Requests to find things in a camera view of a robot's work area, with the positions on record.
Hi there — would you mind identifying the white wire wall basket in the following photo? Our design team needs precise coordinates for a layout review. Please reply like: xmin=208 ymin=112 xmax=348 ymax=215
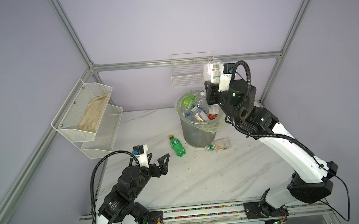
xmin=170 ymin=51 xmax=215 ymax=88

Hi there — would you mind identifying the aluminium front rail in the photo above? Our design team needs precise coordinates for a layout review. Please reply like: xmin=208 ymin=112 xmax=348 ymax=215
xmin=76 ymin=192 xmax=334 ymax=224

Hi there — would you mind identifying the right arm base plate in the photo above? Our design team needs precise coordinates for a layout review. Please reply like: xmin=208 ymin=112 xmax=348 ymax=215
xmin=243 ymin=201 xmax=288 ymax=219

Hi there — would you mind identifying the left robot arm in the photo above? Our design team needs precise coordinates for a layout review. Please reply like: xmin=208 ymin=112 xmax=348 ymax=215
xmin=90 ymin=150 xmax=170 ymax=224

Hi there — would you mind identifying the aluminium frame back rail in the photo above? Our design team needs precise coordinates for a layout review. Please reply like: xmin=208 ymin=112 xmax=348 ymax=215
xmin=93 ymin=51 xmax=282 ymax=72

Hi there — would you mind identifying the green plastic bin liner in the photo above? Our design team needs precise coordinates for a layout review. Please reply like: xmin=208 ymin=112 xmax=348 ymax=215
xmin=174 ymin=90 xmax=225 ymax=134

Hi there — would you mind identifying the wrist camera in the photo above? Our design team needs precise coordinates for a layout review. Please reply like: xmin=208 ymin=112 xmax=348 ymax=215
xmin=218 ymin=63 xmax=235 ymax=93
xmin=133 ymin=145 xmax=149 ymax=168

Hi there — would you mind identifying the beige cloth in shelf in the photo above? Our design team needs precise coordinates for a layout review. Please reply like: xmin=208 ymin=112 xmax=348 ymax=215
xmin=77 ymin=93 xmax=111 ymax=133

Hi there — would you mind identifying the upper white mesh shelf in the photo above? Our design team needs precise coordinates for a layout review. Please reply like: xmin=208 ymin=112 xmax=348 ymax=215
xmin=51 ymin=79 xmax=113 ymax=143

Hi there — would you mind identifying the white mesh shelf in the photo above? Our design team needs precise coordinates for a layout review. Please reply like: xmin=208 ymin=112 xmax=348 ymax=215
xmin=51 ymin=79 xmax=113 ymax=143
xmin=81 ymin=104 xmax=123 ymax=160

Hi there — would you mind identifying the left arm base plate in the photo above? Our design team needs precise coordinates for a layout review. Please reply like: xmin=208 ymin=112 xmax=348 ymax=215
xmin=139 ymin=210 xmax=164 ymax=224

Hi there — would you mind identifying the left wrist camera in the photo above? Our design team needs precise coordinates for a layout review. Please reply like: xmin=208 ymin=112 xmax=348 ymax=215
xmin=133 ymin=145 xmax=149 ymax=168

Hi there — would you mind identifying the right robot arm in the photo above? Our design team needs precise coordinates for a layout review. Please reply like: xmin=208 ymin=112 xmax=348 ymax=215
xmin=204 ymin=60 xmax=338 ymax=218

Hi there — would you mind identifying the small green label bottle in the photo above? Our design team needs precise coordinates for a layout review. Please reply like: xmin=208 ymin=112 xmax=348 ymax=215
xmin=181 ymin=92 xmax=196 ymax=110

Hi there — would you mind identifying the blue label round bottle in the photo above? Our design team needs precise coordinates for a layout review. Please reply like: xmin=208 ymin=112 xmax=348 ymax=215
xmin=194 ymin=90 xmax=209 ymax=109

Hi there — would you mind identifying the white red label bottle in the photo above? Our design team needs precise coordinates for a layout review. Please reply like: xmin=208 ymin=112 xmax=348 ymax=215
xmin=203 ymin=62 xmax=221 ymax=120

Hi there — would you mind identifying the lower white mesh shelf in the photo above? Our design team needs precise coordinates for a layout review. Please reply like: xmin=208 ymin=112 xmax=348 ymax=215
xmin=81 ymin=104 xmax=123 ymax=160

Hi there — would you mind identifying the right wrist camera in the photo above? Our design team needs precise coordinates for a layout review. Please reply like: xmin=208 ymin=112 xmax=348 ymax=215
xmin=218 ymin=63 xmax=235 ymax=93

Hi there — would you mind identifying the clear bottle orange cap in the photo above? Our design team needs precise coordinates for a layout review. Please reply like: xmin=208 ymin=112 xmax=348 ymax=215
xmin=191 ymin=106 xmax=210 ymax=123

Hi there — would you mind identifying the clear bottle green cap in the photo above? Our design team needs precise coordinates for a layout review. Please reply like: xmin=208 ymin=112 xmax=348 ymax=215
xmin=205 ymin=138 xmax=231 ymax=152

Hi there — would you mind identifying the grey mesh waste bin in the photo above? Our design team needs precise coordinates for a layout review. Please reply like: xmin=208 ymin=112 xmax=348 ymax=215
xmin=180 ymin=120 xmax=217 ymax=148

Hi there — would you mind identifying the green soda bottle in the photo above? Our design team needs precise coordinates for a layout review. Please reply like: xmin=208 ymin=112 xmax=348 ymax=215
xmin=169 ymin=135 xmax=186 ymax=157

